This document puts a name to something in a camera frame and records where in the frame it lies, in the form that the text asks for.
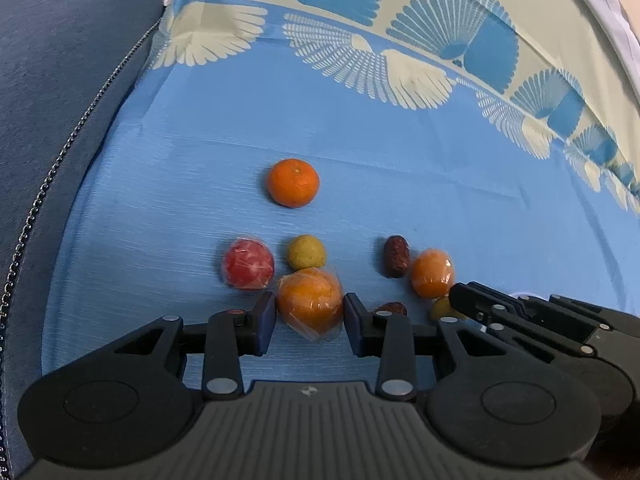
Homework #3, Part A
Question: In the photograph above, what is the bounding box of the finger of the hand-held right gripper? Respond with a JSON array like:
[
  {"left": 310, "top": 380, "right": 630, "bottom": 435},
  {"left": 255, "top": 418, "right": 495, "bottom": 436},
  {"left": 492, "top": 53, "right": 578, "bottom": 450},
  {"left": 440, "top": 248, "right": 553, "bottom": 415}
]
[
  {"left": 448, "top": 285, "right": 576, "bottom": 363},
  {"left": 467, "top": 281, "right": 556, "bottom": 317}
]

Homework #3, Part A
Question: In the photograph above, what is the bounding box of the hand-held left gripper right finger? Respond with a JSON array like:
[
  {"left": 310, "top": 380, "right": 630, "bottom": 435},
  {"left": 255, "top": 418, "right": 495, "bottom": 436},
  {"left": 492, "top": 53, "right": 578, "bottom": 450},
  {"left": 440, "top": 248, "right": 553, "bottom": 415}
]
[{"left": 344, "top": 292, "right": 506, "bottom": 401}]

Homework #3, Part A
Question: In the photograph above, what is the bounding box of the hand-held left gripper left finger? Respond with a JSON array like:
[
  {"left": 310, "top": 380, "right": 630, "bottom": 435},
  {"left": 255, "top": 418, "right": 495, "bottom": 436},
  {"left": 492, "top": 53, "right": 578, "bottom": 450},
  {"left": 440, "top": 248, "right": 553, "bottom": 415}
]
[{"left": 107, "top": 291, "right": 277, "bottom": 400}]

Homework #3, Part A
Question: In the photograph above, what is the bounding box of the small yellow-green fruit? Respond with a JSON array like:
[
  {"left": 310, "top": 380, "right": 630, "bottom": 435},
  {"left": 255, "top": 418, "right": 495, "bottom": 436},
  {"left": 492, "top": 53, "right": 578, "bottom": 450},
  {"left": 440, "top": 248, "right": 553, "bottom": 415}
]
[
  {"left": 430, "top": 296, "right": 466, "bottom": 322},
  {"left": 286, "top": 234, "right": 327, "bottom": 270}
]

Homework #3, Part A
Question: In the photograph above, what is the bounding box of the large plastic-wrapped orange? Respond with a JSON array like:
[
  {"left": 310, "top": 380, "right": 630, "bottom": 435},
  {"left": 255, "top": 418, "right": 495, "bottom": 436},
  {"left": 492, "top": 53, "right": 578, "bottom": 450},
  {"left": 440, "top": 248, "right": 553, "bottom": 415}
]
[{"left": 276, "top": 266, "right": 346, "bottom": 343}]

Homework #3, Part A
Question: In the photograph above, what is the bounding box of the small plastic-wrapped orange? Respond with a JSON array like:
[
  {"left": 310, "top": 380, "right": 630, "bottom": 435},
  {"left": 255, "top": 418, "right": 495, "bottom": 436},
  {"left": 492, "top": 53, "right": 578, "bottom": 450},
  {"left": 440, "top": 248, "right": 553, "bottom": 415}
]
[{"left": 410, "top": 248, "right": 456, "bottom": 301}]

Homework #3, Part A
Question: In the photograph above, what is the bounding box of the red plastic-wrapped fruit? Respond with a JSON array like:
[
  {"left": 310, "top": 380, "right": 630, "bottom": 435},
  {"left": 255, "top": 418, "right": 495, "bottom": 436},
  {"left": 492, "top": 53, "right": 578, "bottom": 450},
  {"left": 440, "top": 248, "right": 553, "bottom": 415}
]
[{"left": 222, "top": 236, "right": 276, "bottom": 291}]

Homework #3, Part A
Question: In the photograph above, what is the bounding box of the bare mandarin orange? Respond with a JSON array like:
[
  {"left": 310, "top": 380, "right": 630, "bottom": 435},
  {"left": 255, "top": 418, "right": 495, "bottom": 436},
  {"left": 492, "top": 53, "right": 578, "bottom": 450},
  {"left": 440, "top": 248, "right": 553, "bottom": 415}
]
[{"left": 266, "top": 158, "right": 321, "bottom": 208}]

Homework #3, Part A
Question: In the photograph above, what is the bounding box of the blue fan-print blanket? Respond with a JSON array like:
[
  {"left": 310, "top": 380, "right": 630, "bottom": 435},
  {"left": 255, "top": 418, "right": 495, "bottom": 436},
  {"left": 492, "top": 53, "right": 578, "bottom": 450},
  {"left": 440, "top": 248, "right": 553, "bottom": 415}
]
[{"left": 42, "top": 0, "right": 640, "bottom": 386}]

